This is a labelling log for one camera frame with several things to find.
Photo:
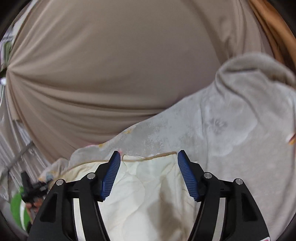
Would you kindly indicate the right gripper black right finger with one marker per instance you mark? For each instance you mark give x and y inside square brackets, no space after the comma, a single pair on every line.
[242,219]

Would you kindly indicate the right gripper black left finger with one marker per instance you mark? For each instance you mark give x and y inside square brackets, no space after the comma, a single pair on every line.
[70,210]

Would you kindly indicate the cream quilted jacket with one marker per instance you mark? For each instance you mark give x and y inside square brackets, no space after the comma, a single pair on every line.
[149,201]

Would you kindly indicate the green cloth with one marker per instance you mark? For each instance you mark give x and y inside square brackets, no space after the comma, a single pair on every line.
[19,212]

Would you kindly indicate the silver satin curtain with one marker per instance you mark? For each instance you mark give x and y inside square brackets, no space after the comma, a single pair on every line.
[18,152]

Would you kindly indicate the grey floral fleece blanket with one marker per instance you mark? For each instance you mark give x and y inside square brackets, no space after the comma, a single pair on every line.
[241,126]

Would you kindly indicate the beige curtain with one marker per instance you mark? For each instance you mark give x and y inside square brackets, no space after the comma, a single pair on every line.
[80,72]

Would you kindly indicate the orange hanging garment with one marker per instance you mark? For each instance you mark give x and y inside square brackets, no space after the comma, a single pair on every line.
[279,35]

